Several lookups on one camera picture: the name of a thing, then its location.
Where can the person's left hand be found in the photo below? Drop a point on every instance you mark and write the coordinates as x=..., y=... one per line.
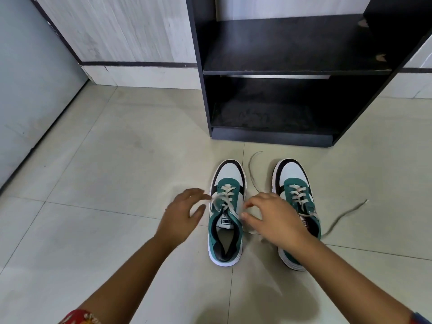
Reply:
x=175, y=217

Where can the person's right hand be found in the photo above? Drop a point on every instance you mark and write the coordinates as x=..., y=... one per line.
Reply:
x=278, y=222

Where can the person's right thumb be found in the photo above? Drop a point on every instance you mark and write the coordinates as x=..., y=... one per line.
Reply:
x=250, y=222

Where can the person's left thumb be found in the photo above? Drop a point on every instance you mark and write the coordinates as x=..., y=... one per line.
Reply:
x=199, y=212

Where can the white shoelace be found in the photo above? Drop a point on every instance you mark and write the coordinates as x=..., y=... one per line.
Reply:
x=298, y=195
x=225, y=199

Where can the person's right forearm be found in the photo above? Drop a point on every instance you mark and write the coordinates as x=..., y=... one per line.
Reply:
x=341, y=280

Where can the person's left forearm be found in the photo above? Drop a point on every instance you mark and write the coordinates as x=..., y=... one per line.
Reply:
x=131, y=283

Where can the green white sneaker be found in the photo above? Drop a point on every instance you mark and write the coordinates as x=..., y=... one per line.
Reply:
x=292, y=175
x=229, y=239

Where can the red patterned sleeve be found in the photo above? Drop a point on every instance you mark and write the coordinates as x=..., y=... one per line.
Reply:
x=76, y=317

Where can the black wooden shelf unit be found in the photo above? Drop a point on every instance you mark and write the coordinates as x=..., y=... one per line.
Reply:
x=297, y=43

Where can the blue sleeve cuff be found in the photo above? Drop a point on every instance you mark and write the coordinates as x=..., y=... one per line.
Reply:
x=422, y=318

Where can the grey door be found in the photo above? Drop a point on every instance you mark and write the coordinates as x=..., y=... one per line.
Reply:
x=33, y=80

